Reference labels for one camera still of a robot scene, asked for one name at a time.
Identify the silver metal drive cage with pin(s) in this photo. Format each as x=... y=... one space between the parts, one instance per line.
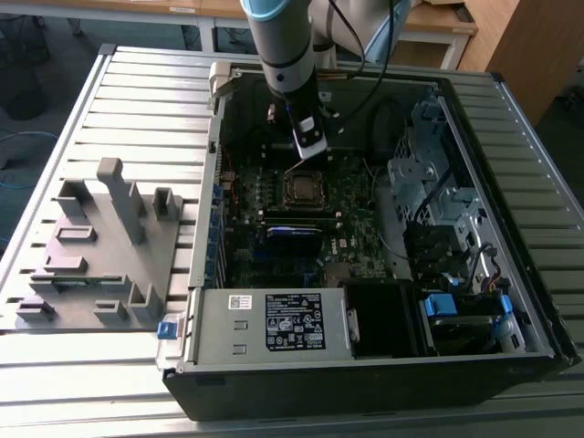
x=406 y=175

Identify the metal locking lever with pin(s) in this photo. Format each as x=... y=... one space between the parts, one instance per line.
x=295 y=166

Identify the blue case latch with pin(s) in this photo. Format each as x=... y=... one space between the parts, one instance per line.
x=166 y=330

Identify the black plastic drive bracket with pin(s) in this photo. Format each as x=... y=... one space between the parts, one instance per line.
x=431 y=248

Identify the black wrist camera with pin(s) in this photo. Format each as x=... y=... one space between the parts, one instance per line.
x=271 y=114

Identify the black graphics card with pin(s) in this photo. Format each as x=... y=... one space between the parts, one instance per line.
x=292 y=251

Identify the wooden desk white frame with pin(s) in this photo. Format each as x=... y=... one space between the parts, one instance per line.
x=438 y=27
x=114 y=7

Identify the grey power supply unit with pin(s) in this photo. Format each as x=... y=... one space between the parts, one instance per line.
x=214 y=319

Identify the black PC case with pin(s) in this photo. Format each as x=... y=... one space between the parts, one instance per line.
x=365 y=392

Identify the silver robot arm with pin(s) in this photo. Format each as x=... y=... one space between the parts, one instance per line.
x=283 y=50

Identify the grey parts rack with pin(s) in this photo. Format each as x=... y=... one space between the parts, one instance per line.
x=114 y=255

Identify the wooden cabinet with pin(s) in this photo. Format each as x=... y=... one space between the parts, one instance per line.
x=524 y=45

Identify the black hard disk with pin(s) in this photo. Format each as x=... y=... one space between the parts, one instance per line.
x=461 y=335

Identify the green RAM stick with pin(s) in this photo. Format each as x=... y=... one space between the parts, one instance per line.
x=75 y=283

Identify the green motherboard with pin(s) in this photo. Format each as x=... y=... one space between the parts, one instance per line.
x=360 y=228

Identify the blue disk carrier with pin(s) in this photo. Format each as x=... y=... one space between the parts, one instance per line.
x=440 y=305
x=505 y=305

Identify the black office chair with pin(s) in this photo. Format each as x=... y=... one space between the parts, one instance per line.
x=23 y=91

